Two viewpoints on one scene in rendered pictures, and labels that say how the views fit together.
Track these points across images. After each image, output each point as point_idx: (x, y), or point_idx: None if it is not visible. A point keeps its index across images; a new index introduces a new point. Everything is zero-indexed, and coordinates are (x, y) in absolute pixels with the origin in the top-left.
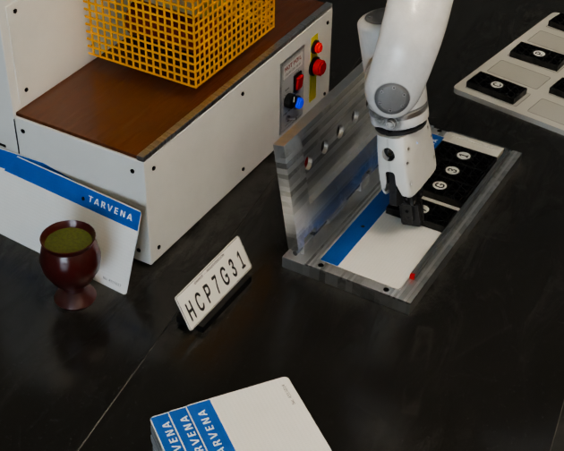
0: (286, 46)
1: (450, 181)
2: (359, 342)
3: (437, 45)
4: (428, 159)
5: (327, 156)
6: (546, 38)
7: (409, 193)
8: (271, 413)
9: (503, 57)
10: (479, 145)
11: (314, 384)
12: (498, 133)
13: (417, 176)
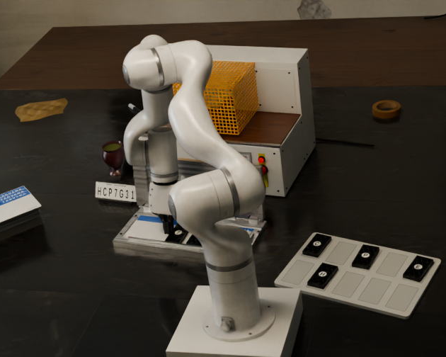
0: (233, 144)
1: None
2: (95, 237)
3: (128, 140)
4: (168, 205)
5: None
6: (396, 259)
7: (149, 209)
8: (23, 206)
9: (360, 245)
10: None
11: (71, 231)
12: (273, 254)
13: (156, 206)
